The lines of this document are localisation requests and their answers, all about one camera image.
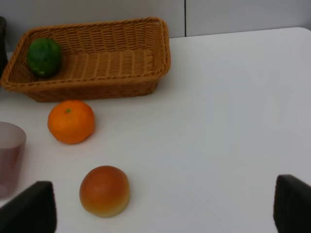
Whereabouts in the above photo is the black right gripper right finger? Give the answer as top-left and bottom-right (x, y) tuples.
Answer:
(273, 175), (311, 233)

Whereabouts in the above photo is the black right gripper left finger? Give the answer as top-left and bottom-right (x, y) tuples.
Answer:
(0, 181), (57, 233)

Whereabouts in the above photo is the green lime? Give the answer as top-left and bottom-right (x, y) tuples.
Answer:
(26, 38), (62, 78)

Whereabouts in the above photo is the red yellow bun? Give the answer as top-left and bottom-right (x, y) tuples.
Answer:
(79, 166), (130, 217)

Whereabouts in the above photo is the purple plastic cup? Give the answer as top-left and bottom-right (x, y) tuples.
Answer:
(0, 122), (27, 199)

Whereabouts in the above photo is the orange mandarin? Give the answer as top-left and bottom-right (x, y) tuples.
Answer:
(47, 100), (95, 144)

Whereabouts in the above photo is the dark brown wicker basket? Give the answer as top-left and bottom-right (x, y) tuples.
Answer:
(0, 16), (8, 77)

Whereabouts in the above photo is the orange wicker basket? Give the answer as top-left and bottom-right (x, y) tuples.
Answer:
(1, 17), (171, 102)

